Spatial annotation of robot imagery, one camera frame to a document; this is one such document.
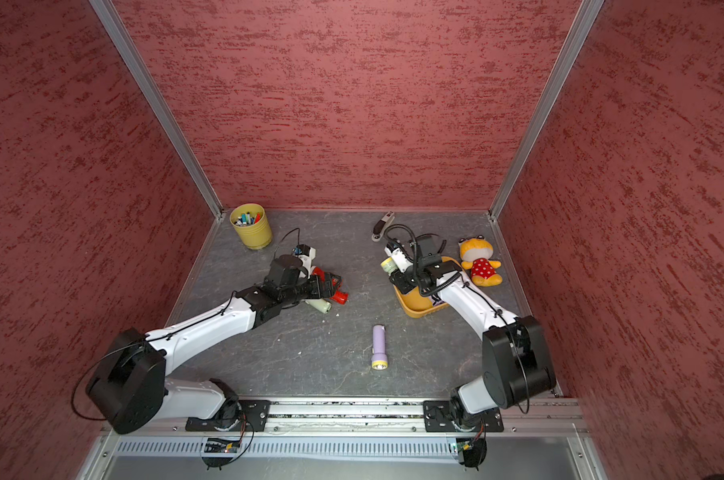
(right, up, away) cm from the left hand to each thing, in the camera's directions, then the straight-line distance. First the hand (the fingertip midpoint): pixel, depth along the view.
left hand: (329, 285), depth 85 cm
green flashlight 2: (+18, +6, 0) cm, 18 cm away
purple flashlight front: (+15, -20, -4) cm, 25 cm away
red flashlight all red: (+2, -5, +8) cm, 10 cm away
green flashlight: (-4, -7, +7) cm, 11 cm away
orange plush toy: (+49, +8, +15) cm, 52 cm away
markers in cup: (-32, +20, +19) cm, 42 cm away
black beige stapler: (+16, +19, +28) cm, 37 cm away
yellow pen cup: (-28, +14, +18) cm, 36 cm away
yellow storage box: (+27, -8, +9) cm, 29 cm away
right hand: (+20, +1, +4) cm, 21 cm away
